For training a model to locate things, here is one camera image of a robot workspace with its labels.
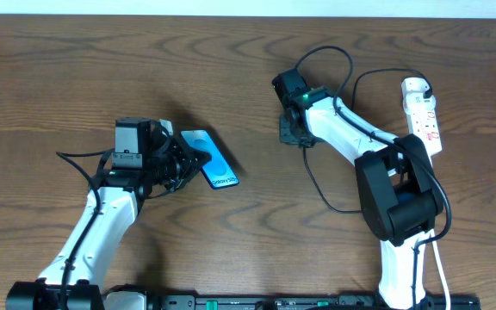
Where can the white charger plug adapter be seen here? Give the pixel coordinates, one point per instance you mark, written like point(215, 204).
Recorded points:
point(416, 85)

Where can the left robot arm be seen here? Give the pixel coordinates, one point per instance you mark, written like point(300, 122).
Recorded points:
point(146, 154)

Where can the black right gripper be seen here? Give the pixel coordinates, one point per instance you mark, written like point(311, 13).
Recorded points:
point(286, 130)

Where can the blue screen smartphone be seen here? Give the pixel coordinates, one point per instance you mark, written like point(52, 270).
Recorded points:
point(217, 170)

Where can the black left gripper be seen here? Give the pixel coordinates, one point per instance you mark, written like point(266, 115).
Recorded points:
point(186, 163)

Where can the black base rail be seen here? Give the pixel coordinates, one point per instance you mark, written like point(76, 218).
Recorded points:
point(346, 300)

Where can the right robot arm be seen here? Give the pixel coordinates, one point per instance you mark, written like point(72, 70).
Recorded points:
point(400, 197)

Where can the white power strip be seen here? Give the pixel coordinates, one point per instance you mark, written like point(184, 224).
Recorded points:
point(422, 121)

